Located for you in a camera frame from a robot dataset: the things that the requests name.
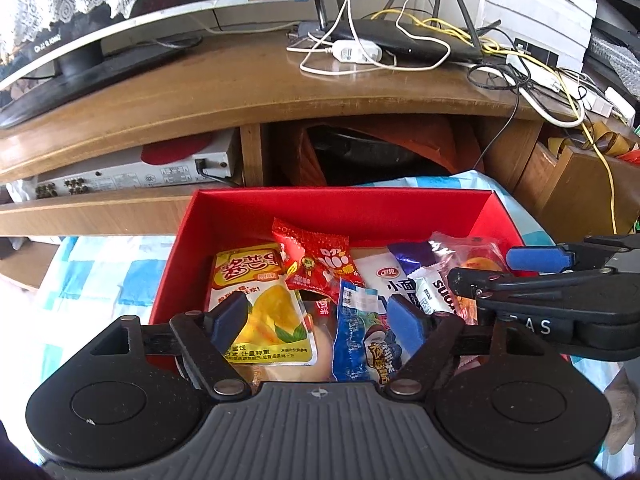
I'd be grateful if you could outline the silver AV receiver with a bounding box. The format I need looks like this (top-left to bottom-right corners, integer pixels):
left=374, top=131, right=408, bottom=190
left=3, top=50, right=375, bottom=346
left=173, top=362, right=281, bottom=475
left=34, top=129, right=242, bottom=202

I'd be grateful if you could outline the red round object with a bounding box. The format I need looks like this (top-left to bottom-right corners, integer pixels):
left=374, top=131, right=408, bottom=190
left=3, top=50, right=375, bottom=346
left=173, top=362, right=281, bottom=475
left=140, top=136, right=222, bottom=167

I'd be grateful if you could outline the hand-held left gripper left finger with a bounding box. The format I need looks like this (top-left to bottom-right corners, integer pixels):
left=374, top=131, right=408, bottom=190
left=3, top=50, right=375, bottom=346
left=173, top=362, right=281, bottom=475
left=87, top=291, right=252, bottom=404

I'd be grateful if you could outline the orange cake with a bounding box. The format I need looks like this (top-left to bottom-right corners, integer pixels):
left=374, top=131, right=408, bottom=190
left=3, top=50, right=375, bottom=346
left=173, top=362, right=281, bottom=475
left=429, top=231, right=512, bottom=327

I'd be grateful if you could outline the red gummy candy packet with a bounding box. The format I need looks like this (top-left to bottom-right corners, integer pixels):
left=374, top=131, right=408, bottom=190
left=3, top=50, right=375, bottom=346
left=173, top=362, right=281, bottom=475
left=271, top=217, right=364, bottom=304

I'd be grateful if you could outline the blue and white snack packet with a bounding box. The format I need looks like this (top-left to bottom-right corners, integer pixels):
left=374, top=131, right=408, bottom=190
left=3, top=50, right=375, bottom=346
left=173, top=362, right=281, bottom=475
left=331, top=279, right=402, bottom=385

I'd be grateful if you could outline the red cardboard box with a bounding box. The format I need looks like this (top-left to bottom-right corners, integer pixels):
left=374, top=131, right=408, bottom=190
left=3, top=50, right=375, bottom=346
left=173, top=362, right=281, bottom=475
left=149, top=186, right=532, bottom=376

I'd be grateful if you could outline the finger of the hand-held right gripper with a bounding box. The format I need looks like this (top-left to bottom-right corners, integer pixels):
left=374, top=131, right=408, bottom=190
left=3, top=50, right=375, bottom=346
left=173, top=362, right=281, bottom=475
left=447, top=266, right=617, bottom=303
left=506, top=233, right=640, bottom=273

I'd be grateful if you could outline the white power adapter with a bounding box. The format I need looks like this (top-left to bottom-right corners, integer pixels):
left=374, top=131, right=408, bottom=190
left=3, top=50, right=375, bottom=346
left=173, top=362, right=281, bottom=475
left=332, top=39, right=384, bottom=64

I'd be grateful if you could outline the clear pastry packet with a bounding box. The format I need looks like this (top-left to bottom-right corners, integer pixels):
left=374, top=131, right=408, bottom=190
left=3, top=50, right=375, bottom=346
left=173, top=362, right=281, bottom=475
left=252, top=297, right=337, bottom=387

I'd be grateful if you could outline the white panelled cabinet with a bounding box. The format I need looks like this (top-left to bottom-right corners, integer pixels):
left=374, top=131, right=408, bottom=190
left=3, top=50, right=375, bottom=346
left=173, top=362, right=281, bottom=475
left=479, top=0, right=603, bottom=72

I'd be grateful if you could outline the orange brown box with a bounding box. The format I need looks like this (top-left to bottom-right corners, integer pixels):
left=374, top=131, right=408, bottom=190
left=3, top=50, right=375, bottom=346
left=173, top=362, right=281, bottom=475
left=289, top=114, right=482, bottom=187

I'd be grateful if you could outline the white cable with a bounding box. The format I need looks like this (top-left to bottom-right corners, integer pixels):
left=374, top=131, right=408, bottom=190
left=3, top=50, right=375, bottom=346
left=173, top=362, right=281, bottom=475
left=286, top=0, right=452, bottom=77

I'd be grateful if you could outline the white noodle snack packet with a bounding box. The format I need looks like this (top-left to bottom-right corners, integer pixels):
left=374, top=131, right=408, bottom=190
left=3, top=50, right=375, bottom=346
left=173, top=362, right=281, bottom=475
left=356, top=254, right=426, bottom=311

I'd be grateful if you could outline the wooden TV desk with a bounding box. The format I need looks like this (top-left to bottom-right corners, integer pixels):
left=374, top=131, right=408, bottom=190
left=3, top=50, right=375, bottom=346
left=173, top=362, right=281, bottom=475
left=0, top=30, right=640, bottom=237

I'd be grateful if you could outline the yellow cable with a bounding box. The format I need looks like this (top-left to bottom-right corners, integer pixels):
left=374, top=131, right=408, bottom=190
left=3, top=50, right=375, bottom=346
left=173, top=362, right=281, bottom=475
left=370, top=7, right=622, bottom=235

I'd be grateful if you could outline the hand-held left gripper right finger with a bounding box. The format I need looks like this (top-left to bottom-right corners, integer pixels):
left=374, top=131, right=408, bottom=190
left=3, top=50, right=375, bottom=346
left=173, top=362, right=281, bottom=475
left=383, top=293, right=554, bottom=403

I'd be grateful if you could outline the white power strip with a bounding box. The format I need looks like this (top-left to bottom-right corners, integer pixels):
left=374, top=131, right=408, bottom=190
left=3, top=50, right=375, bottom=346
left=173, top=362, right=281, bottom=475
left=504, top=51, right=633, bottom=118

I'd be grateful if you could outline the yellow mango snack pouch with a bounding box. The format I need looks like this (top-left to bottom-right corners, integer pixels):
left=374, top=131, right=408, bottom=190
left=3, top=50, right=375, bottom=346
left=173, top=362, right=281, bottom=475
left=210, top=244, right=319, bottom=367

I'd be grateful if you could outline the brown cardboard box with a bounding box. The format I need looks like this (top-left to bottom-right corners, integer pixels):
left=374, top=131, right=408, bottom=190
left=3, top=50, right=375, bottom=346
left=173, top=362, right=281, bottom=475
left=530, top=142, right=640, bottom=242

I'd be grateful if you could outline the black router with antennas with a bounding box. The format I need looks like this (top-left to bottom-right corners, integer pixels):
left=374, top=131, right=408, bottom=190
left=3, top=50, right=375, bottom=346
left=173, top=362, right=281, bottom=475
left=309, top=0, right=503, bottom=65

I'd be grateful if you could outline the white and purple snack packet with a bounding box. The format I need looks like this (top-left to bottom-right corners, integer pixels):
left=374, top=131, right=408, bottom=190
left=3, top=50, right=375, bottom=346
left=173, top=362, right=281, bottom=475
left=387, top=240, right=463, bottom=317

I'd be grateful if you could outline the black cable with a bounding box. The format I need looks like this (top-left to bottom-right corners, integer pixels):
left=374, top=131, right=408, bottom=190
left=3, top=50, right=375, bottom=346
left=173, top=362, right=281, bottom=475
left=466, top=52, right=533, bottom=173

